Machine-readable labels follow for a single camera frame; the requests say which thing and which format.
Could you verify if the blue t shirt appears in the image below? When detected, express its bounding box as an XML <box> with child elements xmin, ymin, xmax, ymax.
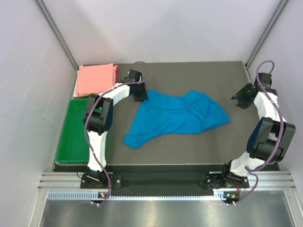
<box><xmin>123</xmin><ymin>90</ymin><xmax>231</xmax><ymax>149</ymax></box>

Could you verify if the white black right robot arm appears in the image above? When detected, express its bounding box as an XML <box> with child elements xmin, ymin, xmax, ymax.
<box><xmin>221</xmin><ymin>73</ymin><xmax>296</xmax><ymax>187</ymax></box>

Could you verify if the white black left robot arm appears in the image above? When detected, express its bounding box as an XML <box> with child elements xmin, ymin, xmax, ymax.
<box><xmin>80</xmin><ymin>70</ymin><xmax>148</xmax><ymax>189</ymax></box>

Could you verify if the folded magenta t shirt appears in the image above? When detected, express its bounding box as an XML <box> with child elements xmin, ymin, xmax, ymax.
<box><xmin>114</xmin><ymin>65</ymin><xmax>119</xmax><ymax>84</ymax></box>

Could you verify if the folded pink t shirt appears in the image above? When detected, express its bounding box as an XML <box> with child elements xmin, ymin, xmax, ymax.
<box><xmin>77</xmin><ymin>63</ymin><xmax>115</xmax><ymax>96</ymax></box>

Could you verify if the green plastic tray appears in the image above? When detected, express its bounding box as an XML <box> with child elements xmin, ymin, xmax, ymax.
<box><xmin>56</xmin><ymin>98</ymin><xmax>89</xmax><ymax>164</ymax></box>

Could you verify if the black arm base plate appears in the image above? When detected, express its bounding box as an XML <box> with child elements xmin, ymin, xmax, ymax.
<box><xmin>80</xmin><ymin>171</ymin><xmax>249</xmax><ymax>197</ymax></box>

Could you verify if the aluminium frame rail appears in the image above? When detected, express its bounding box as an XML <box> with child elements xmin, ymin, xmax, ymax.
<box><xmin>38</xmin><ymin>171</ymin><xmax>295</xmax><ymax>191</ymax></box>

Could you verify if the grey slotted cable duct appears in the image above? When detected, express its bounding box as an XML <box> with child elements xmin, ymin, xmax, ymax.
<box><xmin>47</xmin><ymin>190</ymin><xmax>242</xmax><ymax>201</ymax></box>

